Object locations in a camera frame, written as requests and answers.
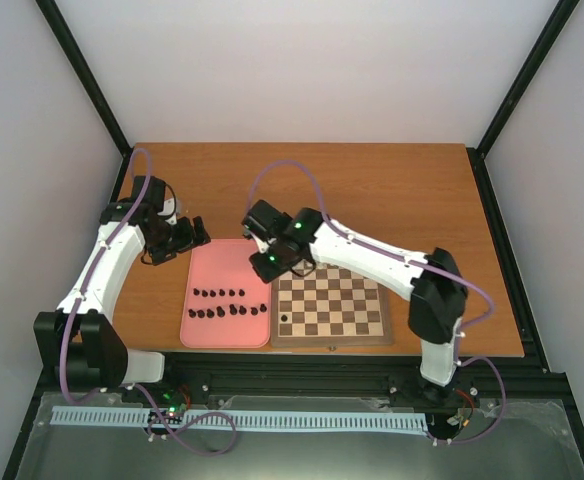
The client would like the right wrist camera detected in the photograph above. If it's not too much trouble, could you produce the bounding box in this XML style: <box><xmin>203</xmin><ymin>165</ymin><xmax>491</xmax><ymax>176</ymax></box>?
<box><xmin>242</xmin><ymin>200</ymin><xmax>292</xmax><ymax>242</ymax></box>

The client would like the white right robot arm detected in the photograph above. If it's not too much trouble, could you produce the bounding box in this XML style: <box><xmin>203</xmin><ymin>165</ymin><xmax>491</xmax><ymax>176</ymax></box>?
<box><xmin>180</xmin><ymin>201</ymin><xmax>468</xmax><ymax>387</ymax></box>

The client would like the wooden chess board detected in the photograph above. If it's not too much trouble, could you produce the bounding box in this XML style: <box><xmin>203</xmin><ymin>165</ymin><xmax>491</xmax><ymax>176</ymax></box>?
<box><xmin>270</xmin><ymin>261</ymin><xmax>393</xmax><ymax>349</ymax></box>

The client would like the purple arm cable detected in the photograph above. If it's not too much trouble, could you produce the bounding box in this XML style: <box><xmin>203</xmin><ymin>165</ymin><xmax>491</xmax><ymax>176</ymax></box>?
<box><xmin>248</xmin><ymin>159</ymin><xmax>507</xmax><ymax>446</ymax></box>
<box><xmin>57</xmin><ymin>148</ymin><xmax>237</xmax><ymax>456</ymax></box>

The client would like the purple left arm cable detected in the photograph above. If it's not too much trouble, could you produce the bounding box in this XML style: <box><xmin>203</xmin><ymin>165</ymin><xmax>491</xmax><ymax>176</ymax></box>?
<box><xmin>57</xmin><ymin>148</ymin><xmax>237</xmax><ymax>456</ymax></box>

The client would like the light blue cable duct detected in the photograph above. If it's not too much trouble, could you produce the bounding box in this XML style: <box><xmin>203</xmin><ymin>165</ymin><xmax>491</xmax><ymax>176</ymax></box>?
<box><xmin>50</xmin><ymin>406</ymin><xmax>427</xmax><ymax>436</ymax></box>

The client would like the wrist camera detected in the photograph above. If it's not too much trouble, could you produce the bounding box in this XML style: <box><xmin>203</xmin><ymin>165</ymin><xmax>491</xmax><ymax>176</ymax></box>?
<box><xmin>242</xmin><ymin>200</ymin><xmax>292</xmax><ymax>242</ymax></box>
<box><xmin>159</xmin><ymin>197</ymin><xmax>181</xmax><ymax>225</ymax></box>

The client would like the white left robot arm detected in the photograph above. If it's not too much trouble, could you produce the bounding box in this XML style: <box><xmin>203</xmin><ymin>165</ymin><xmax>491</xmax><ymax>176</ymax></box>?
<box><xmin>33</xmin><ymin>200</ymin><xmax>210</xmax><ymax>403</ymax></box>

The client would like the pink plastic tray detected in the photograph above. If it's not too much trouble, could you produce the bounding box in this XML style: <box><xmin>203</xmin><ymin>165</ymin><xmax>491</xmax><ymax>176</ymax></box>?
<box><xmin>180</xmin><ymin>239</ymin><xmax>271</xmax><ymax>349</ymax></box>

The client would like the black aluminium frame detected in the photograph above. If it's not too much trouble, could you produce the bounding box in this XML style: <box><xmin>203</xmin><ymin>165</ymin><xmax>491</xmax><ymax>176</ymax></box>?
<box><xmin>4</xmin><ymin>1</ymin><xmax>584</xmax><ymax>479</ymax></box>

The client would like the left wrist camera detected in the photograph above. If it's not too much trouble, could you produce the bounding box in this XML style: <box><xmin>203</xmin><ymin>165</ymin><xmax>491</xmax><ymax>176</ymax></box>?
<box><xmin>159</xmin><ymin>197</ymin><xmax>181</xmax><ymax>225</ymax></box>

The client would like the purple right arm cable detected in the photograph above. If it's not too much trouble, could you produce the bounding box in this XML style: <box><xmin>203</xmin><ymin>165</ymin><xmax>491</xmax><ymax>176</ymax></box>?
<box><xmin>248</xmin><ymin>159</ymin><xmax>507</xmax><ymax>446</ymax></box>

